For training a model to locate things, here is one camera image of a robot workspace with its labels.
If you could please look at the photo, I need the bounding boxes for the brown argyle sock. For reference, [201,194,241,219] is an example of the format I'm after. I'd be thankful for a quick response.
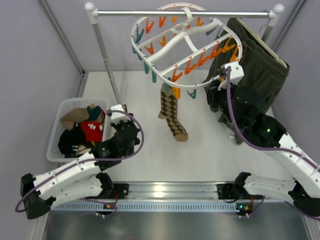
[158,83,189,142]

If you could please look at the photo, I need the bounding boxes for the white laundry basket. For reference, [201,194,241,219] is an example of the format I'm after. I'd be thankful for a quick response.
[46,97,110,163]

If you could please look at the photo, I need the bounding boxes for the brown striped sock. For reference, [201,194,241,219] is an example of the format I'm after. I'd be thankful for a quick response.
[59,108,90,131]

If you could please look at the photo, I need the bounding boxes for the black sock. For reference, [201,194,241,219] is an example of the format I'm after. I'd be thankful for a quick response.
[58,127,87,158]

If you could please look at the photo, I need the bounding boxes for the red sock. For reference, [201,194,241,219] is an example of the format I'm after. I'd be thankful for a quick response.
[80,121,104,142]

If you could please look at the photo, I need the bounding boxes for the white metal clothes rack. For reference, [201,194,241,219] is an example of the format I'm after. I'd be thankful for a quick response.
[85,2,270,100]

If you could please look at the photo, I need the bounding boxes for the olive green shorts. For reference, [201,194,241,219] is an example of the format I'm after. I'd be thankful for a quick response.
[203,17,291,145]

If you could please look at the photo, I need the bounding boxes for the white hanger with metal hook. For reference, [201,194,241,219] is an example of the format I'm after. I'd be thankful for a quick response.
[237,4,288,69]

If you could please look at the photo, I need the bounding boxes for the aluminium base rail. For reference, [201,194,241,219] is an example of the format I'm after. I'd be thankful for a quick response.
[49,180,313,213]

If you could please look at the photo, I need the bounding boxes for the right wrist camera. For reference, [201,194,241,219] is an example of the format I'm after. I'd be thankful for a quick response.
[218,61,244,91]

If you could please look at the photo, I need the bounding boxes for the teal sock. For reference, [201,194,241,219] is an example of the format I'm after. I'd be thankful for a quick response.
[87,106,103,123]

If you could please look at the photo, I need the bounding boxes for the white oval clip hanger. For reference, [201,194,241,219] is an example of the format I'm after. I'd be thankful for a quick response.
[130,2,243,99]

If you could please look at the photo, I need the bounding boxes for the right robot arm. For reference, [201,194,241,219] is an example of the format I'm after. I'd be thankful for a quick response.
[205,77,320,218]

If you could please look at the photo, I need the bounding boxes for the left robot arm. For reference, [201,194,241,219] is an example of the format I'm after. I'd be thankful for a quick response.
[15,118,145,220]

